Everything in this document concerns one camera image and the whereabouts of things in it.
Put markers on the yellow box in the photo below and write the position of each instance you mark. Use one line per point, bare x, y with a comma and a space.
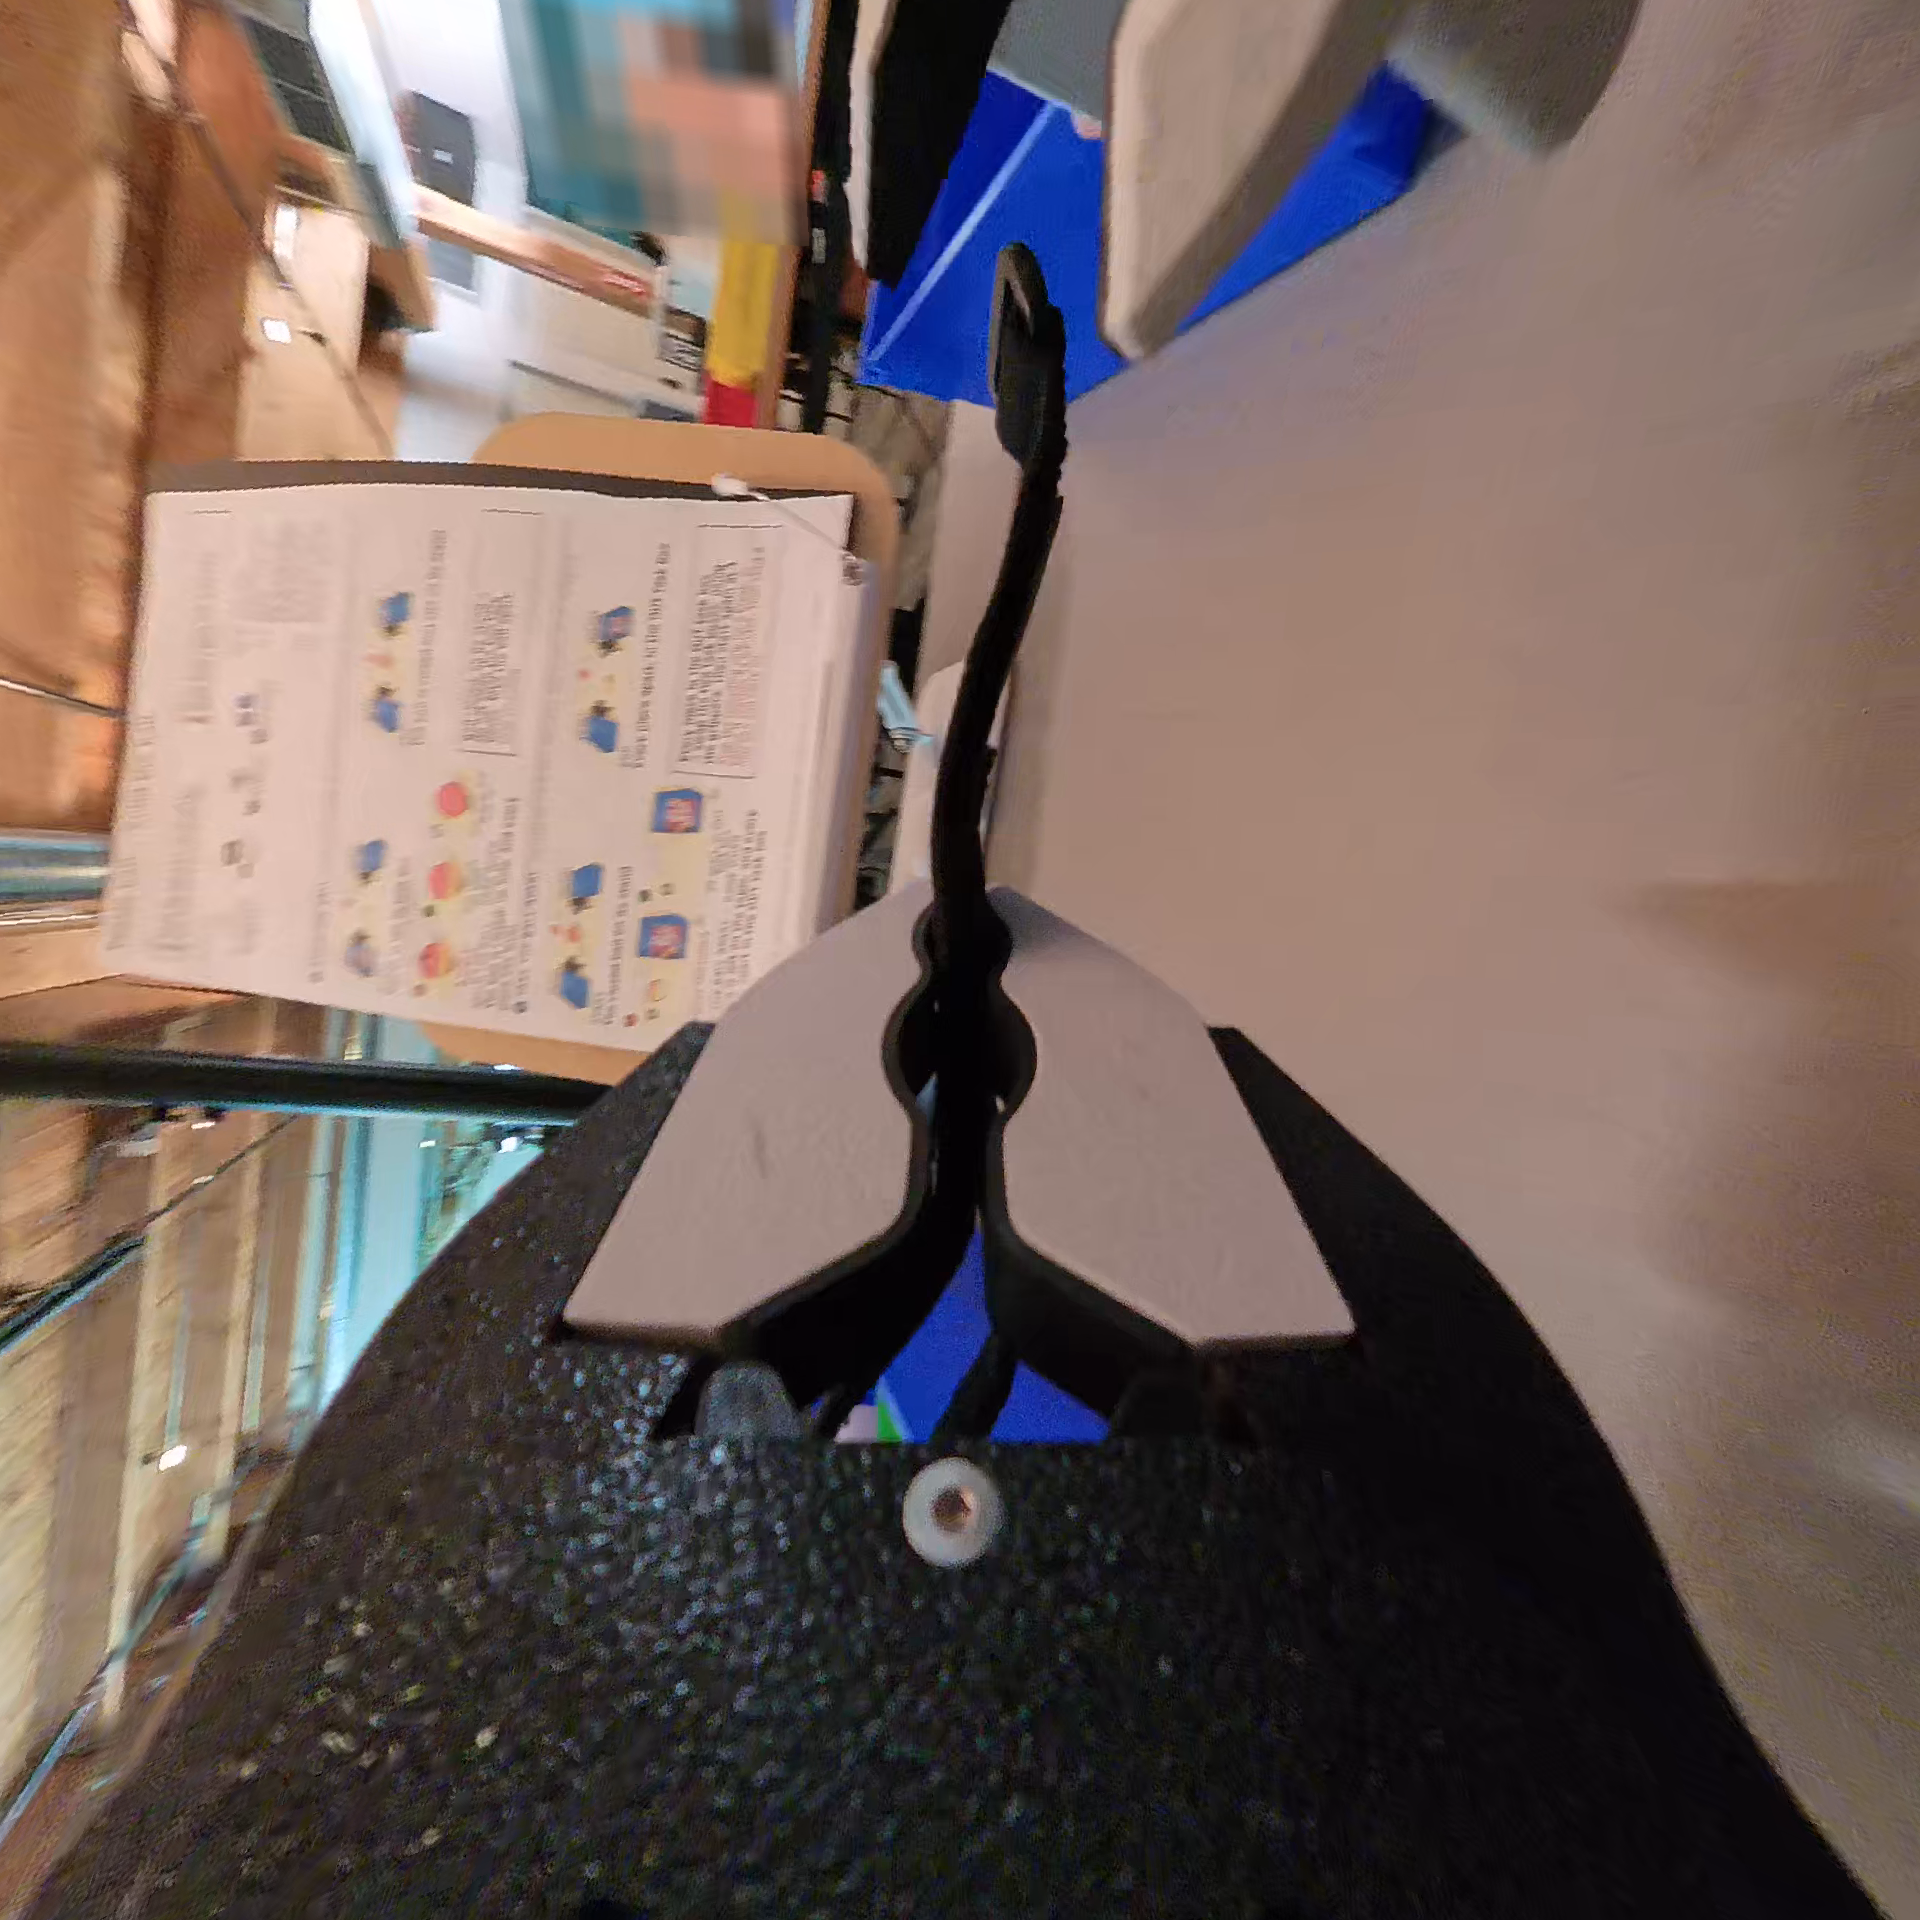
747, 306

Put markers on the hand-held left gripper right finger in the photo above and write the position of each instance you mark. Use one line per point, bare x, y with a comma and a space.
1171, 1185

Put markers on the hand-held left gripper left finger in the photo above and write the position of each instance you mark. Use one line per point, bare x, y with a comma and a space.
751, 1171

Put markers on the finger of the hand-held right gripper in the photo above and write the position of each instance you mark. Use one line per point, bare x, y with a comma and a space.
1230, 148
922, 120

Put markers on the blue plastic bin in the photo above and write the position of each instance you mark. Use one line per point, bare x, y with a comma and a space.
1049, 194

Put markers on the printed instruction sheet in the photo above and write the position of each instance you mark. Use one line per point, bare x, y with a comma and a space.
450, 749

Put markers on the cardboard backing board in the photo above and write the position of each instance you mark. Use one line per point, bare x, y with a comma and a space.
675, 442

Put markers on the silver ventilation duct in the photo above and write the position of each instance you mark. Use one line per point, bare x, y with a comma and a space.
53, 869

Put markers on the red box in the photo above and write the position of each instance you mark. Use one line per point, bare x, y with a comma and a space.
730, 400

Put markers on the black metal pole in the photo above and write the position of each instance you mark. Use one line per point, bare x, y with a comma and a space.
299, 1078

